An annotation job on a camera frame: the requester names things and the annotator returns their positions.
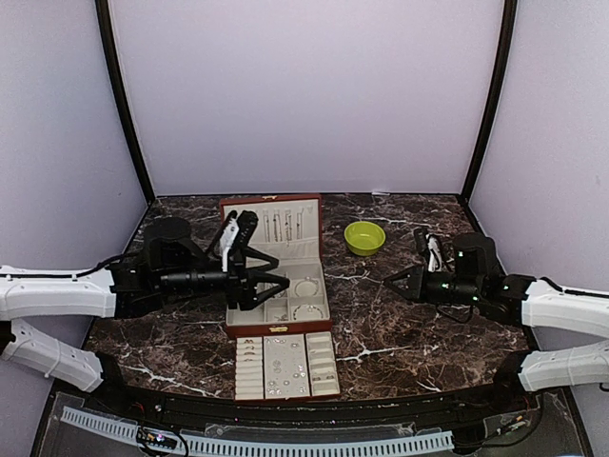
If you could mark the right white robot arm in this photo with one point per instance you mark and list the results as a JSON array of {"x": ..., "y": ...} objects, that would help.
[{"x": 551, "y": 306}]

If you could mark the white slotted cable duct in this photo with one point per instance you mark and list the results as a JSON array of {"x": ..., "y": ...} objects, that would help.
[{"x": 251, "y": 441}]

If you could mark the brown wooden jewelry box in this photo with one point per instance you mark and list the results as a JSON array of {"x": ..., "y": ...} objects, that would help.
[{"x": 290, "y": 229}]

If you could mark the black front rail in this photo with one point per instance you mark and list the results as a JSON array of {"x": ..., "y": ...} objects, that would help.
[{"x": 459, "y": 408}]

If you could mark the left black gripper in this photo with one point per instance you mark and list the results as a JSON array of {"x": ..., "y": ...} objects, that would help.
[{"x": 245, "y": 293}]

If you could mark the silver bangle with charm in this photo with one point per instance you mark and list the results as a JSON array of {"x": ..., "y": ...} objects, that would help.
[{"x": 307, "y": 312}]

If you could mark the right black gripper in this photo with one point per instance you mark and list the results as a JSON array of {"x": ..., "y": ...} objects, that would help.
[{"x": 417, "y": 283}]

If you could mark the green plastic bowl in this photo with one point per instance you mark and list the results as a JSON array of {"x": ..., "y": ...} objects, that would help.
[{"x": 364, "y": 238}]

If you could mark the beige jewelry tray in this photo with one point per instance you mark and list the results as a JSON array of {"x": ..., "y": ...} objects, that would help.
[{"x": 286, "y": 367}]

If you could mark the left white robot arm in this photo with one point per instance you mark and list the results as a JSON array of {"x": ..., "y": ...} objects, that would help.
[{"x": 33, "y": 293}]

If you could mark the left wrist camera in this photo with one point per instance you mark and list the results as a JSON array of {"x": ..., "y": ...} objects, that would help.
[{"x": 233, "y": 235}]

